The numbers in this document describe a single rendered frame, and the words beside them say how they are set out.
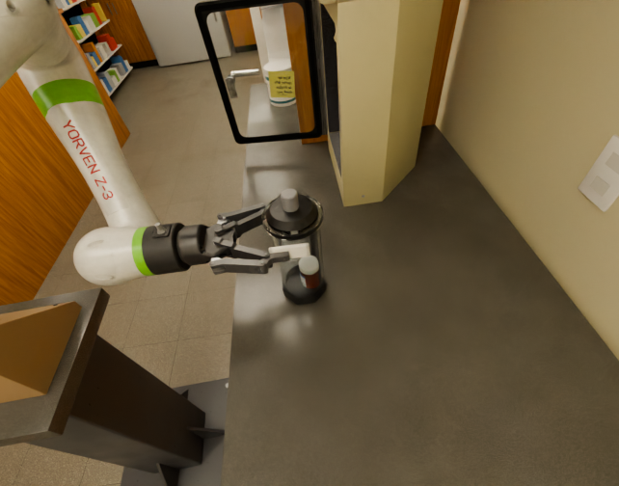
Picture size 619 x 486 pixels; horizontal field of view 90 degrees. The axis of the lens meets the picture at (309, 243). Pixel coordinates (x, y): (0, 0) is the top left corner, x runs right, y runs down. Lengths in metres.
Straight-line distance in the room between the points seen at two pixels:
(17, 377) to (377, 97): 0.88
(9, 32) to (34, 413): 0.66
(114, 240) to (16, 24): 0.35
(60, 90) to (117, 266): 0.38
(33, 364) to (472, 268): 0.92
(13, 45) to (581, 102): 0.97
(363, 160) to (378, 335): 0.42
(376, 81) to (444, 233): 0.40
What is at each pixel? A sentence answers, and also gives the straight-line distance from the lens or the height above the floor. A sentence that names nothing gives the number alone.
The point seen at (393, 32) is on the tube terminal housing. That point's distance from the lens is 0.71.
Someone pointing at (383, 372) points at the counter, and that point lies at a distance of 0.63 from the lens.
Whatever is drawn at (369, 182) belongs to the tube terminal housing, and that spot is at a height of 1.01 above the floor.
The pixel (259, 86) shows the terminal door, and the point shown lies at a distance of 1.06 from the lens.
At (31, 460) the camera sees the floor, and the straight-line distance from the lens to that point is 2.10.
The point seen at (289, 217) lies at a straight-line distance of 0.52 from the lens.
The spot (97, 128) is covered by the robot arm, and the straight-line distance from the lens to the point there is 0.81.
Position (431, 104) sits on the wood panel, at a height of 1.02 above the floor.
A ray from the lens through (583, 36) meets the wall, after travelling 0.83.
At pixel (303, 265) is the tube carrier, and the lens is 0.58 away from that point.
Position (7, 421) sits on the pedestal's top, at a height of 0.94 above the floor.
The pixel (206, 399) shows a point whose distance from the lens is 1.71.
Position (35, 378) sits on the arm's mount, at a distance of 0.83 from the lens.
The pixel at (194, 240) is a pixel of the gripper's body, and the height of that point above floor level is 1.16.
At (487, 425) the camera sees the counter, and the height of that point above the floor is 0.94.
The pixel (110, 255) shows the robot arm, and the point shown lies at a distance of 0.63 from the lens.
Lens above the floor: 1.54
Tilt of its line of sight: 48 degrees down
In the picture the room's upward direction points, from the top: 9 degrees counter-clockwise
